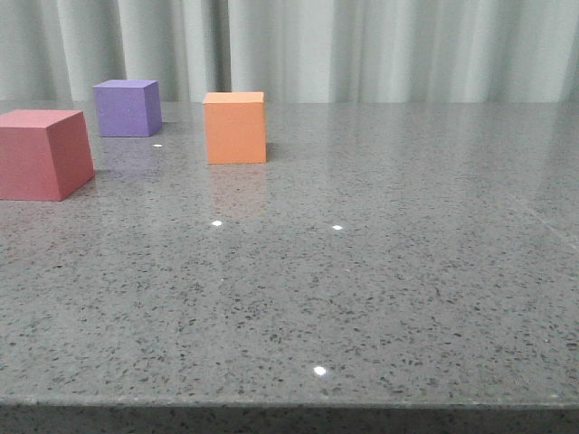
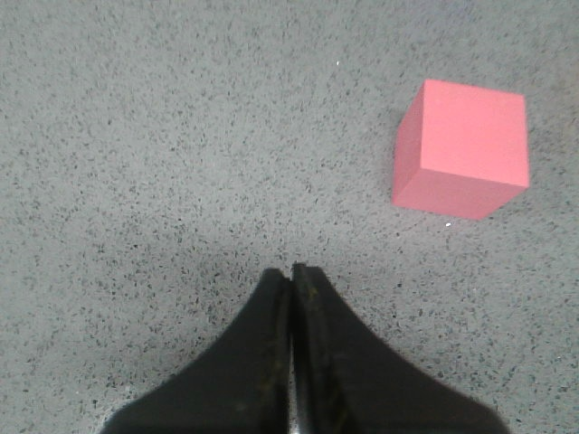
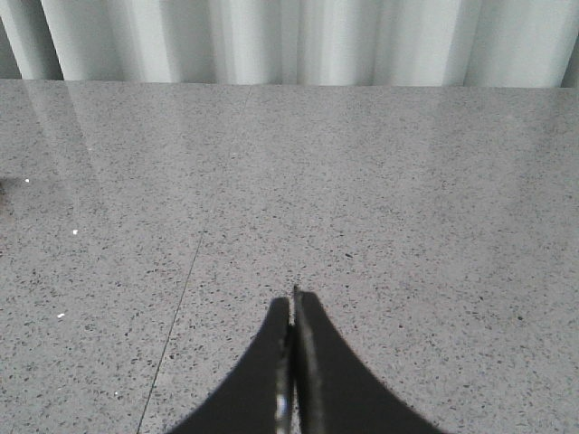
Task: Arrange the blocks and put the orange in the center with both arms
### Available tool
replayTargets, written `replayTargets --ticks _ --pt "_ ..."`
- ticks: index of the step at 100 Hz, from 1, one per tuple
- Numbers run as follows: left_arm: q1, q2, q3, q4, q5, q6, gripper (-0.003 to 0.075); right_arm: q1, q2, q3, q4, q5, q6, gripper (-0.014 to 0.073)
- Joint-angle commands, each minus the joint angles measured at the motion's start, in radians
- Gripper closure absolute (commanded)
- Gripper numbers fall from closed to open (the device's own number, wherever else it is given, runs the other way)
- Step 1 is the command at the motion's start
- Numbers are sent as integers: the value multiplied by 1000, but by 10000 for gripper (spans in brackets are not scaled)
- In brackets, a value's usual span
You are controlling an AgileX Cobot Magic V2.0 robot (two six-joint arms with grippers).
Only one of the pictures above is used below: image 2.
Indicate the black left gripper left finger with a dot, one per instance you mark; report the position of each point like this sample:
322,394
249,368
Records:
240,384

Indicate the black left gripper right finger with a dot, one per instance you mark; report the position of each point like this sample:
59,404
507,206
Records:
349,381

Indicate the pink foam cube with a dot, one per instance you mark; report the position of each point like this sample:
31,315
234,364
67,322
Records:
461,150

